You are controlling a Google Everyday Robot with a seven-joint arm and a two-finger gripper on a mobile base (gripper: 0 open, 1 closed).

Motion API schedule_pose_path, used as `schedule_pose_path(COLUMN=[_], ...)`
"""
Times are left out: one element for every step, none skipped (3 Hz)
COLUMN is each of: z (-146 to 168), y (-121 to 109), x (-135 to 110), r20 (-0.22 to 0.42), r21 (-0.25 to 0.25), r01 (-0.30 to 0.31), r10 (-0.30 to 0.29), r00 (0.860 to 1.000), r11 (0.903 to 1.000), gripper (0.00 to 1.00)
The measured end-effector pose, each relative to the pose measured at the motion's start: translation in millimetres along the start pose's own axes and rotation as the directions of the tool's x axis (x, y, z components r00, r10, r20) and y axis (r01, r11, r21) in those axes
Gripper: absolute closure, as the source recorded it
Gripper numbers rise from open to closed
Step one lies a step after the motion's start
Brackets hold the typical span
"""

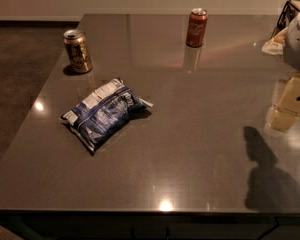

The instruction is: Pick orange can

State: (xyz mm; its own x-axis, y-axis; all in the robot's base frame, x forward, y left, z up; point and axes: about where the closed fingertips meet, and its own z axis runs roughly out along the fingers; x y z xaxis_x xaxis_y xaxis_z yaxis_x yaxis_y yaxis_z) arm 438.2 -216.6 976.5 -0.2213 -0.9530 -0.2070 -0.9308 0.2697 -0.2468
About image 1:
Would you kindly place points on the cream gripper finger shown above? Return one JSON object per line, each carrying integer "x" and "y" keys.
{"x": 285, "y": 109}

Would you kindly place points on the black wire basket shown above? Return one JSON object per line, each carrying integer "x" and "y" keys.
{"x": 288, "y": 13}

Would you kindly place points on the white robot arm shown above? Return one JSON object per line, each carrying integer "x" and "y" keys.
{"x": 291, "y": 51}

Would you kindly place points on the crumpled white paper napkin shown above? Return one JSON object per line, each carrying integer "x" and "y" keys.
{"x": 275, "y": 45}

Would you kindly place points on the orange gold soda can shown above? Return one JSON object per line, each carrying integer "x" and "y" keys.
{"x": 76, "y": 47}

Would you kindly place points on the blue white chip bag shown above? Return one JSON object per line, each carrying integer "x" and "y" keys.
{"x": 102, "y": 113}

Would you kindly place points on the red cola can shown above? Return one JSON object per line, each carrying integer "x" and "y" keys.
{"x": 196, "y": 27}

